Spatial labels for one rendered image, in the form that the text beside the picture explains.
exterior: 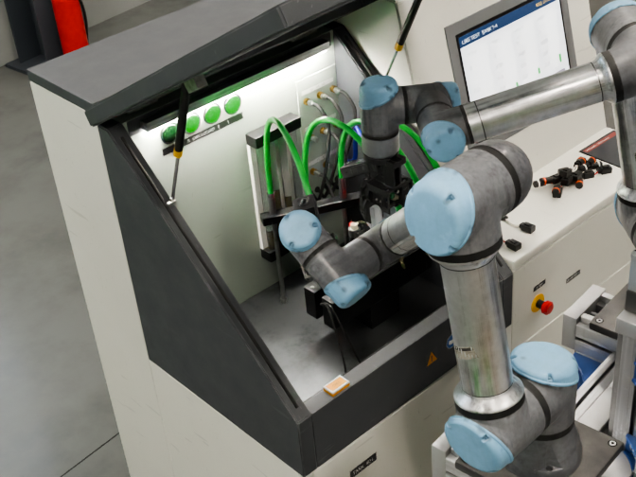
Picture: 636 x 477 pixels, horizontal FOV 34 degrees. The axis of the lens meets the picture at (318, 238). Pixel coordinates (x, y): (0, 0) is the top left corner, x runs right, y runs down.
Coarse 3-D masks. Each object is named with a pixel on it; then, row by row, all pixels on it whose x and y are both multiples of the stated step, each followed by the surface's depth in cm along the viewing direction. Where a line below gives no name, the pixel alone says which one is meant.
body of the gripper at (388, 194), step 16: (368, 160) 210; (384, 160) 208; (400, 160) 209; (368, 176) 215; (384, 176) 211; (400, 176) 213; (368, 192) 215; (384, 192) 210; (400, 192) 213; (384, 208) 213
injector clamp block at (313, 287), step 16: (416, 256) 261; (384, 272) 254; (400, 272) 258; (416, 272) 263; (304, 288) 251; (320, 288) 250; (384, 288) 256; (368, 304) 254; (384, 304) 259; (336, 320) 248; (368, 320) 258; (384, 320) 261
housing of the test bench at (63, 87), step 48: (240, 0) 265; (96, 48) 247; (144, 48) 245; (192, 48) 243; (48, 96) 238; (96, 96) 226; (48, 144) 250; (96, 144) 230; (96, 192) 242; (96, 240) 254; (96, 288) 268; (96, 336) 284; (144, 384) 272; (144, 432) 288
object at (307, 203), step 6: (300, 198) 212; (306, 198) 212; (312, 198) 211; (294, 204) 212; (300, 204) 211; (306, 204) 210; (312, 204) 210; (306, 210) 210; (312, 210) 209; (318, 216) 209
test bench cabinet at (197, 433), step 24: (168, 384) 260; (168, 408) 267; (192, 408) 255; (168, 432) 274; (192, 432) 262; (216, 432) 250; (240, 432) 240; (192, 456) 269; (216, 456) 257; (240, 456) 246; (264, 456) 236
